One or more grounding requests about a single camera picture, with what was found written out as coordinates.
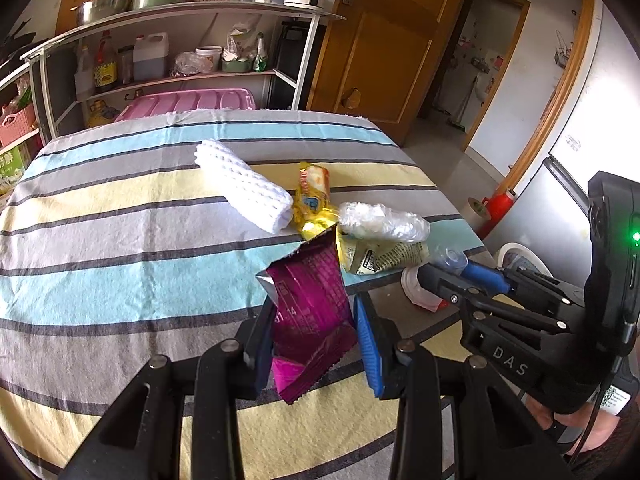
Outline white red plastic cup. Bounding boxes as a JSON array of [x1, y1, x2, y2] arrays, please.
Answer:
[[400, 266, 448, 312]]

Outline magenta snack wrapper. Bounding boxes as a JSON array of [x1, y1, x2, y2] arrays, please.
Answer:
[[256, 226, 357, 404]]

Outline olive printed wrapper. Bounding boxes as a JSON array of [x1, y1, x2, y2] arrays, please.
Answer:
[[336, 229, 430, 275]]

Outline white plastic bag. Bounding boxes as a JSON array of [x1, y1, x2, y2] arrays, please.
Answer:
[[338, 202, 431, 244]]

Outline yellow snack wrapper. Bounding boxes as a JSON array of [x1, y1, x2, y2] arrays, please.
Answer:
[[293, 162, 338, 240]]

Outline white towel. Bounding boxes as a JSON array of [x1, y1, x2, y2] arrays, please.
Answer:
[[194, 140, 293, 234]]

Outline white round trash bin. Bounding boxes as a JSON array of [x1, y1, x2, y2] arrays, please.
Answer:
[[494, 243, 552, 278]]

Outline person's right hand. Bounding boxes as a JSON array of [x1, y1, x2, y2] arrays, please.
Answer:
[[525, 396, 638, 451]]

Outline red fire extinguisher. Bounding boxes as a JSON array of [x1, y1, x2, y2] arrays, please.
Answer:
[[477, 190, 516, 240]]

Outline silver refrigerator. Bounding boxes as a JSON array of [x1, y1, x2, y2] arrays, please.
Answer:
[[485, 0, 639, 286]]

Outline striped tablecloth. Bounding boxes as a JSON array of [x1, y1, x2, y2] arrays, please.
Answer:
[[1, 110, 491, 479]]

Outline wooden door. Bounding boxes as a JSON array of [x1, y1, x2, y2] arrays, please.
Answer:
[[307, 0, 464, 144]]

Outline pink plastic lid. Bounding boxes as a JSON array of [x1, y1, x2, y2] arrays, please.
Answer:
[[116, 88, 256, 122]]

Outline white oil jug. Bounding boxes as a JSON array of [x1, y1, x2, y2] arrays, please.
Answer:
[[134, 32, 169, 82]]

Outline pink storage basket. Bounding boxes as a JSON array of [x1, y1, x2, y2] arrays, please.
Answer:
[[0, 103, 36, 146]]

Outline sauce bottle yellow label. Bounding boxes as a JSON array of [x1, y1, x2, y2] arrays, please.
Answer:
[[93, 30, 118, 93]]

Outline white metal shelf rack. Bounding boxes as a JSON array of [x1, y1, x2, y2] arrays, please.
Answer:
[[23, 1, 343, 142]]

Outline steel basin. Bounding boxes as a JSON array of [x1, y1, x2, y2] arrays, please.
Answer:
[[70, 0, 132, 26]]

